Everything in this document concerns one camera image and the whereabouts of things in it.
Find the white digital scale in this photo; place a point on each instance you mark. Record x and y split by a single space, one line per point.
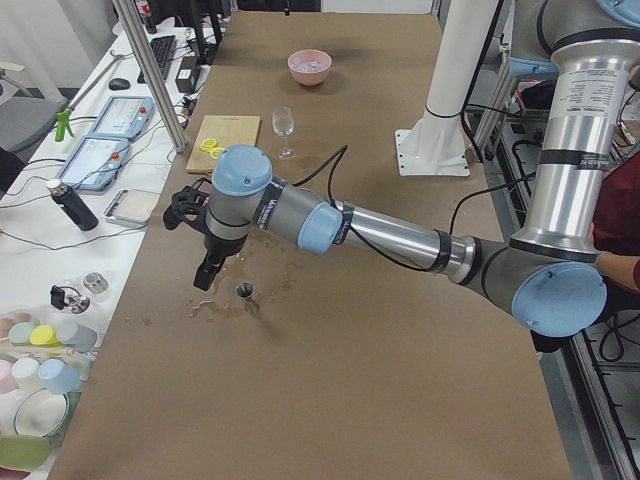
131 207

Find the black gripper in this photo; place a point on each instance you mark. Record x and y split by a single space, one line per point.
218 244

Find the blue plastic cup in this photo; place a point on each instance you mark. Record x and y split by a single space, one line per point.
58 376

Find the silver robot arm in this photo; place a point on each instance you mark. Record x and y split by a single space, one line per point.
548 275

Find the black keyboard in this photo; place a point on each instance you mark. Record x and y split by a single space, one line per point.
163 48

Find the clear wine glass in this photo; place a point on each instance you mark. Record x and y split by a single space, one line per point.
283 126

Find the lower blue teach pendant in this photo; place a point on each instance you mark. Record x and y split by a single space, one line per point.
94 163

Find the pink bowl of ice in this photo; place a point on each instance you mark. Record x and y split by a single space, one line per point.
309 67

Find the black insulated bottle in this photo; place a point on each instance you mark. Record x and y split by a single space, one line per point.
72 204

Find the grey plastic cup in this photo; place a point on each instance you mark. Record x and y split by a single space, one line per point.
79 337

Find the upper blue teach pendant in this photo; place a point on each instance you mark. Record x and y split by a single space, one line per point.
123 116

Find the blue teach pendant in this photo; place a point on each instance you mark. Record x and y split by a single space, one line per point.
123 116
94 163

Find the green handled grabber tool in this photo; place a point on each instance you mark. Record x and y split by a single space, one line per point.
63 118

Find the steel jigger measuring cup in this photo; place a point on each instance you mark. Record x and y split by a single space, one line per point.
245 291

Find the black computer mouse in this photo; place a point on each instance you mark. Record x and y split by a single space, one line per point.
119 84

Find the bamboo cutting board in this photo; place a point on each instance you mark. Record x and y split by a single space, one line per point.
228 130

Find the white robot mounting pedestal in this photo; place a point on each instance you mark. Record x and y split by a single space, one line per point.
435 146

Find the person in red shirt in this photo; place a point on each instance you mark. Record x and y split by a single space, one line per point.
615 226

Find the yellow plastic cup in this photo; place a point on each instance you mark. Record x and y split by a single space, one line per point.
44 336

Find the aluminium frame post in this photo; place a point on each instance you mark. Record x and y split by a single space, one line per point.
136 34

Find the yellow lemon slice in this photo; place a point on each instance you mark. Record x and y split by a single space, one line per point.
208 144
216 152

